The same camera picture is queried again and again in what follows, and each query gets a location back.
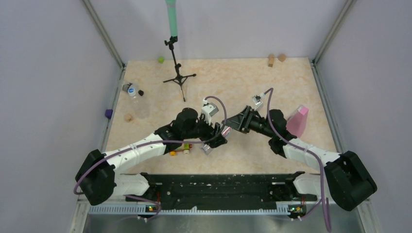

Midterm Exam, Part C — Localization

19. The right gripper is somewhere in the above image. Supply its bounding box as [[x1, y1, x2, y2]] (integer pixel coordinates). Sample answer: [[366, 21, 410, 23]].
[[223, 105, 275, 138]]

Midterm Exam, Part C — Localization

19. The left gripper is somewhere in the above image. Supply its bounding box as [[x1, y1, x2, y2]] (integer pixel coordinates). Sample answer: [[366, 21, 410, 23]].
[[182, 113, 226, 148]]

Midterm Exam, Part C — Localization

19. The clear plastic bottle white cap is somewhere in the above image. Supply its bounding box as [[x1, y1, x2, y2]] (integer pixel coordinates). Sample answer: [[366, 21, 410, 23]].
[[200, 126, 232, 155]]

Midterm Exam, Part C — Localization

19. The clear plastic bottle blue label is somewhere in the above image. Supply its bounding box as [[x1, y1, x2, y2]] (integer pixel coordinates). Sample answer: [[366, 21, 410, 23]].
[[122, 82, 150, 119]]

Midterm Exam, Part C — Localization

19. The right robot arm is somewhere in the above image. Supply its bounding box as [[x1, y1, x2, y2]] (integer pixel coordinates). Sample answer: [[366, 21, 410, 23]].
[[223, 106, 378, 211]]

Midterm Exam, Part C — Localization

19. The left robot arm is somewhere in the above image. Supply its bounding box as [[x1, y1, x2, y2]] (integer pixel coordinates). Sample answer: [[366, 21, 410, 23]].
[[74, 108, 227, 206]]

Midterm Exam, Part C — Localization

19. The colourful toy block car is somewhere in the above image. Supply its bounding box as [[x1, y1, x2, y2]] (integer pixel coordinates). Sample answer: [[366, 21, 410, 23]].
[[169, 144, 193, 156]]

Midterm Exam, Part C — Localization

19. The tall wooden block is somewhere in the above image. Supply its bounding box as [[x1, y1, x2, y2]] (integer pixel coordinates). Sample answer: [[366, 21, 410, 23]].
[[268, 53, 275, 67]]

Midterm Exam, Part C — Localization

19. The small wooden cube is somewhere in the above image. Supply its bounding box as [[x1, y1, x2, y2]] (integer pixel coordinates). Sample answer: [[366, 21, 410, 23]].
[[277, 53, 287, 63]]

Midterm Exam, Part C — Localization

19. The wooden cube with cross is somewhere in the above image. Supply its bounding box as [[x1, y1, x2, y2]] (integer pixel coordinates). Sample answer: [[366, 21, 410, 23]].
[[124, 114, 134, 122]]

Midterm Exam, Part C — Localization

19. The black tripod stand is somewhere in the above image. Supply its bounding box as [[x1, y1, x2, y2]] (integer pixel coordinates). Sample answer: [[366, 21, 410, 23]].
[[163, 36, 197, 102]]

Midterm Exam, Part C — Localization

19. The purple block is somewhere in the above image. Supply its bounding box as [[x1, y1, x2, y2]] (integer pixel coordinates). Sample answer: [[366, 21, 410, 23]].
[[104, 109, 113, 119]]

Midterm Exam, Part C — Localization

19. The green foam microphone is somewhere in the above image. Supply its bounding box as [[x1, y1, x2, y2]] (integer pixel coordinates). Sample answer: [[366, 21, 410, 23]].
[[165, 0, 178, 37]]

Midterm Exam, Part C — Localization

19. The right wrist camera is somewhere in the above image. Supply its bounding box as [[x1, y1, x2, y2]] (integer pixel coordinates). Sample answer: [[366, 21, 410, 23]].
[[252, 93, 265, 111]]

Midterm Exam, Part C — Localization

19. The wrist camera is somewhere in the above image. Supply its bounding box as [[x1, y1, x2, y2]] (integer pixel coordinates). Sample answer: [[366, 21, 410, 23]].
[[252, 93, 265, 111], [201, 99, 219, 125]]

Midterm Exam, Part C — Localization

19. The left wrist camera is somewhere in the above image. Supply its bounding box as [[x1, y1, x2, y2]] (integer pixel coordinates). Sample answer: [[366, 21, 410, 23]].
[[201, 99, 219, 125]]

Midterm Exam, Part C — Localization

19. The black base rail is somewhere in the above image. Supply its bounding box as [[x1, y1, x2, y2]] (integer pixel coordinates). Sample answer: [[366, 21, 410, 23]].
[[142, 171, 318, 211]]

